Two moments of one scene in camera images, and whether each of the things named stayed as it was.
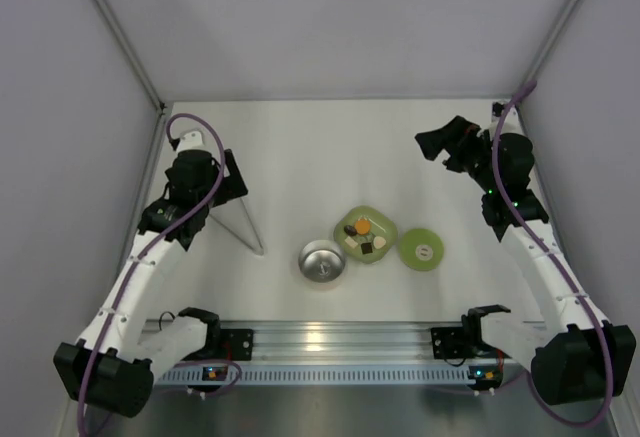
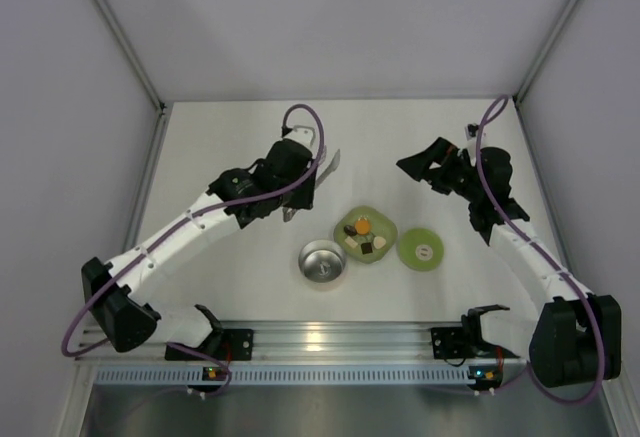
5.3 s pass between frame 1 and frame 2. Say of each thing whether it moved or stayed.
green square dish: stayed
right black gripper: moved
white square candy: stayed
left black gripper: moved
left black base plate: stayed
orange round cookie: stayed
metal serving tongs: moved
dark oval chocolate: stayed
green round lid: stayed
